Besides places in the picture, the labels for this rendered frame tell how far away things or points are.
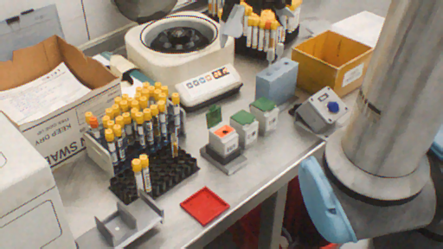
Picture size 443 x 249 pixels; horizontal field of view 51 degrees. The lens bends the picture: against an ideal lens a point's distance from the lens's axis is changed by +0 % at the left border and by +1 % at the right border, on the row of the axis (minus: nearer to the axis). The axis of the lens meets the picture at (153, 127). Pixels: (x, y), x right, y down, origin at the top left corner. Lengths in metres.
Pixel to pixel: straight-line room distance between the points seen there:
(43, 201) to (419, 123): 0.44
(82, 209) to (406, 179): 0.58
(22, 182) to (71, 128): 0.41
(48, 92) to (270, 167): 0.55
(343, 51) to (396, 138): 0.74
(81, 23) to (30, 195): 0.79
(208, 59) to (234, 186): 0.35
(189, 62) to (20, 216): 0.62
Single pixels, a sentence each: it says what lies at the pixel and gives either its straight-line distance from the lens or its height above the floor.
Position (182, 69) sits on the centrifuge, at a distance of 1.09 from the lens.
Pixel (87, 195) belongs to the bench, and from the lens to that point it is 0.94.
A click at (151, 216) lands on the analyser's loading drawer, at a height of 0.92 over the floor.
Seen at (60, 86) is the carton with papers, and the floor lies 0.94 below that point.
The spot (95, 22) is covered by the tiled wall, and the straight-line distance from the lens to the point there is 1.34.
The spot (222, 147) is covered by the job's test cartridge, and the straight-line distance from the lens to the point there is 0.92.
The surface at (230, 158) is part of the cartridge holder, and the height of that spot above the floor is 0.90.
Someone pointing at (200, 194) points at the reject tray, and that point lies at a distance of 0.91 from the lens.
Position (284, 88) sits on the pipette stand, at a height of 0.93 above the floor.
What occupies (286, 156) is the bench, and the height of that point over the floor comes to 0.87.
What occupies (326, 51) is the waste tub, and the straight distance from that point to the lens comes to 1.28.
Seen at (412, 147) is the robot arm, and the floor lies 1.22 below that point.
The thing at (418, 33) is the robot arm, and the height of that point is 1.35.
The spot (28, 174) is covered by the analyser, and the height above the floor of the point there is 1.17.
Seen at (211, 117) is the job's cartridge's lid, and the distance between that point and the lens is 0.93.
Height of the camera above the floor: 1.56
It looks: 39 degrees down
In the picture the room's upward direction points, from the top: 6 degrees counter-clockwise
